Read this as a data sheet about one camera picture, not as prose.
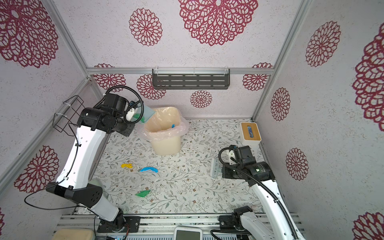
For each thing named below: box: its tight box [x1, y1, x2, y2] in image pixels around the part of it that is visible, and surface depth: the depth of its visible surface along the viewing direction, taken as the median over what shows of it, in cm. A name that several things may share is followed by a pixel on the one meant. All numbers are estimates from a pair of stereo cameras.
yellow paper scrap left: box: [121, 163, 134, 169], surface depth 96 cm
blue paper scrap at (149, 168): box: [140, 166, 159, 173], surface depth 94 cm
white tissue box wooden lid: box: [240, 121, 262, 147], surface depth 108 cm
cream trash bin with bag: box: [139, 107, 190, 156], surface depth 94 cm
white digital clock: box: [174, 226, 204, 240], surface depth 69 cm
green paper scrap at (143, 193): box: [135, 189, 151, 198], surface depth 85 cm
